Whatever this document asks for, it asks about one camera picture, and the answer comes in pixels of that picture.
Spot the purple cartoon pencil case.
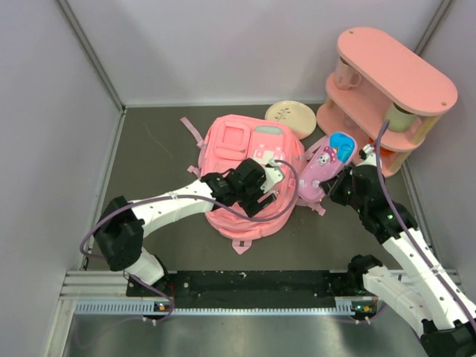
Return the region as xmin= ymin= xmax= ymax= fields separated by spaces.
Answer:
xmin=298 ymin=132 xmax=357 ymax=210

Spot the pink student backpack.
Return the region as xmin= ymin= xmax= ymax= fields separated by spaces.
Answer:
xmin=179 ymin=114 xmax=328 ymax=256

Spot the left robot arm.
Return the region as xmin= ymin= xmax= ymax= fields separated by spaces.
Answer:
xmin=93 ymin=158 xmax=285 ymax=295

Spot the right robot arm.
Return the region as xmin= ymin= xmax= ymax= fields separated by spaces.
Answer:
xmin=319 ymin=164 xmax=475 ymax=356

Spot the orange bowl on shelf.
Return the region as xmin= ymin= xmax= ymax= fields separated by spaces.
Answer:
xmin=368 ymin=138 xmax=394 ymax=156

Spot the cream and pink plate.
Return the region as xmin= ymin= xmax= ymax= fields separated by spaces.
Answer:
xmin=264 ymin=100 xmax=317 ymax=140

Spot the pale green cup on shelf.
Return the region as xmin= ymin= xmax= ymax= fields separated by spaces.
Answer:
xmin=384 ymin=103 xmax=417 ymax=132

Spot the pink three-tier shelf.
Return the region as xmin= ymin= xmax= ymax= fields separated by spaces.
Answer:
xmin=316 ymin=27 xmax=458 ymax=177

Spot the pink mug on shelf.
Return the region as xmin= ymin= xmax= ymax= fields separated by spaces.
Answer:
xmin=334 ymin=57 xmax=361 ymax=90

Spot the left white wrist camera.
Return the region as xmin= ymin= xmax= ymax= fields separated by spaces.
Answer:
xmin=256 ymin=158 xmax=286 ymax=192

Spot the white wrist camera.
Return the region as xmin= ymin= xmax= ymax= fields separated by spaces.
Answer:
xmin=256 ymin=158 xmax=286 ymax=192
xmin=358 ymin=144 xmax=377 ymax=167

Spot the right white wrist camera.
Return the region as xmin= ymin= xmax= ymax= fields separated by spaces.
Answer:
xmin=358 ymin=144 xmax=377 ymax=167

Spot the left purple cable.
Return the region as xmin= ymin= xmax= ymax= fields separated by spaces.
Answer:
xmin=80 ymin=158 xmax=300 ymax=323

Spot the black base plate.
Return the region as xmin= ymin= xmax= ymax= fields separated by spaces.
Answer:
xmin=126 ymin=269 xmax=392 ymax=309

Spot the grey slotted cable duct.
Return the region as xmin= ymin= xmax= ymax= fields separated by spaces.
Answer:
xmin=75 ymin=300 xmax=155 ymax=315

